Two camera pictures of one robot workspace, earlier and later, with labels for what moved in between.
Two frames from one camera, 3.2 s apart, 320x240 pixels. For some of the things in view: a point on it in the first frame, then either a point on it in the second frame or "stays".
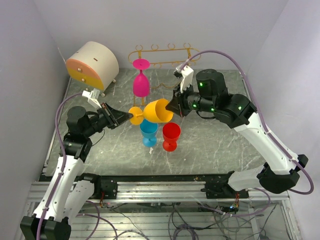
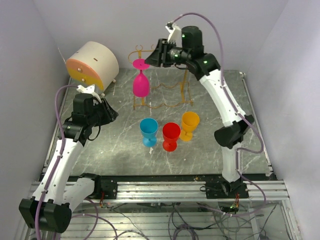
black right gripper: [177, 104] to [159, 57]
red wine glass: [171, 132] stays
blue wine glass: [148, 130] stays
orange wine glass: [155, 111] to [190, 121]
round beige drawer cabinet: [94, 65] stays
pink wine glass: [141, 83] stays
